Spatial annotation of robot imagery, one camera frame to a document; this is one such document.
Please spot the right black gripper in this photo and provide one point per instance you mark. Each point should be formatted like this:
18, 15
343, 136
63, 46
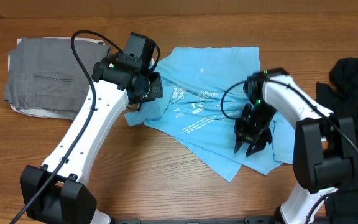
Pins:
261, 141

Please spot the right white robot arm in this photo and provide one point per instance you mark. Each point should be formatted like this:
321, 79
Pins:
325, 156

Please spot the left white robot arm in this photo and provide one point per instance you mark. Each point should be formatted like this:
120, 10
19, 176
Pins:
56, 192

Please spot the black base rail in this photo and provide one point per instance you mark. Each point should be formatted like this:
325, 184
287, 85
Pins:
194, 220

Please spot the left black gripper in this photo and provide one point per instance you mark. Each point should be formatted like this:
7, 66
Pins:
156, 90

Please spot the light blue printed t-shirt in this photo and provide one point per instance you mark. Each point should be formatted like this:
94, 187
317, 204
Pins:
201, 98

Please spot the folded grey shorts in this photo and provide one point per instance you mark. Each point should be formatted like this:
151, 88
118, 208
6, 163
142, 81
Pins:
48, 74

